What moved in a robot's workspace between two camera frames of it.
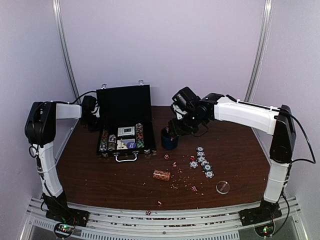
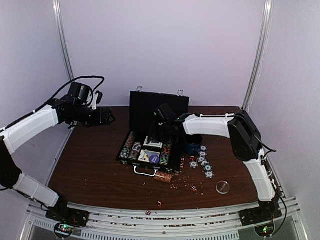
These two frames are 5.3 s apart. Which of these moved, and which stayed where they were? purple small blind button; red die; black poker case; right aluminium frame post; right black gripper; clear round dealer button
Moved: right black gripper; black poker case; purple small blind button
Stayed: right aluminium frame post; clear round dealer button; red die
